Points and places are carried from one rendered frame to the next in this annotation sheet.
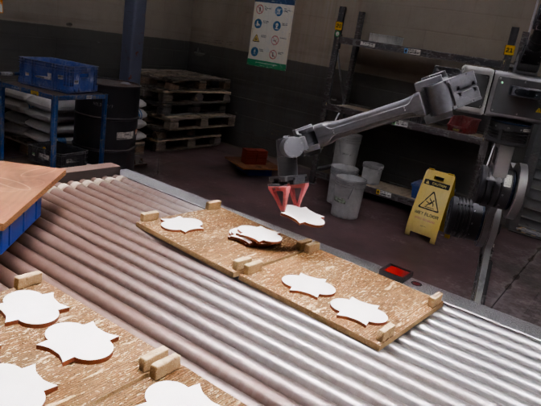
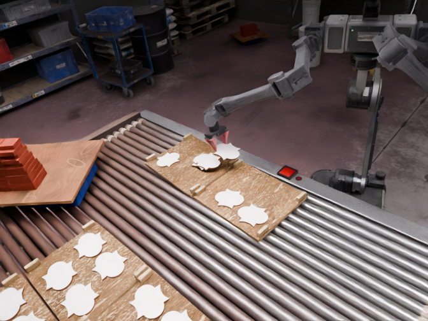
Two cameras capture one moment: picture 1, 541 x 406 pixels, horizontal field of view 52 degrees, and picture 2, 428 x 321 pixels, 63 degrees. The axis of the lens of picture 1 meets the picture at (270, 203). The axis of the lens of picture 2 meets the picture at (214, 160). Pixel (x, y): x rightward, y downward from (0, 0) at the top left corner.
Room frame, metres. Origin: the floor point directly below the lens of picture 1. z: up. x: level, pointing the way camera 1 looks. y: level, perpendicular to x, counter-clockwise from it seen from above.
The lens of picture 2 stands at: (0.12, -0.39, 2.08)
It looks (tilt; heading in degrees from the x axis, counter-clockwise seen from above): 37 degrees down; 15
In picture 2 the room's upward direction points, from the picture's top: 8 degrees counter-clockwise
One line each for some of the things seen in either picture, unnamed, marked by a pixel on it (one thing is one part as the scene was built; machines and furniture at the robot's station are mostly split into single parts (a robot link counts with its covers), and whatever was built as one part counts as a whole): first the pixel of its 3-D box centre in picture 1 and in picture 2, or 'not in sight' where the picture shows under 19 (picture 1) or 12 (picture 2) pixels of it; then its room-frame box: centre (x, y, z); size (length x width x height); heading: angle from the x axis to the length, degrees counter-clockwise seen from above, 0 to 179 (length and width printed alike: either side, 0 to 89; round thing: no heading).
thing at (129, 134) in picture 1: (105, 129); (150, 40); (5.18, 1.64, 0.44); 0.59 x 0.59 x 0.88
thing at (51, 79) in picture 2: not in sight; (55, 63); (4.73, 3.04, 0.32); 0.50 x 0.41 x 0.37; 144
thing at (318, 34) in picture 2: (443, 85); (311, 41); (1.90, -0.50, 1.45); 0.09 x 0.08 x 0.12; 77
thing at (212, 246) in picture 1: (225, 237); (192, 163); (1.58, 0.12, 0.93); 0.41 x 0.35 x 0.02; 52
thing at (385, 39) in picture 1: (386, 40); not in sight; (6.14, -0.92, 1.64); 0.32 x 0.22 x 0.10; 57
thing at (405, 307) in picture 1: (342, 290); (249, 197); (1.33, -0.22, 0.93); 0.41 x 0.35 x 0.02; 53
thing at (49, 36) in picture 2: not in sight; (49, 33); (4.77, 2.97, 0.76); 0.50 x 0.36 x 0.24; 153
